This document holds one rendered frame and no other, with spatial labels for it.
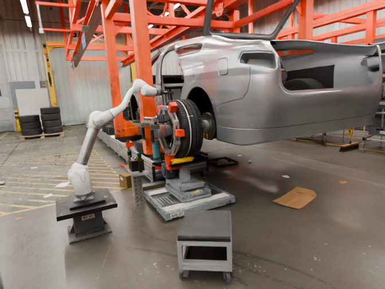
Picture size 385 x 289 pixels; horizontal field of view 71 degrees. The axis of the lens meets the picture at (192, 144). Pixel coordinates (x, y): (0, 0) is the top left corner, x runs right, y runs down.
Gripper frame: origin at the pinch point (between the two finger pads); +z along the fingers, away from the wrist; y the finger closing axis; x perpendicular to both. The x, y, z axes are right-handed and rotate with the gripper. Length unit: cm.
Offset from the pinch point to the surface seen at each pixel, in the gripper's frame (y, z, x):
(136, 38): -32, -13, 68
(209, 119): 30, 28, -35
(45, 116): -810, 200, 63
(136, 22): -30, -13, 85
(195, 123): 33, -4, -38
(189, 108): 26.7, -3.2, -21.4
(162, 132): -2.0, -18.7, -42.9
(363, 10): 128, 602, 207
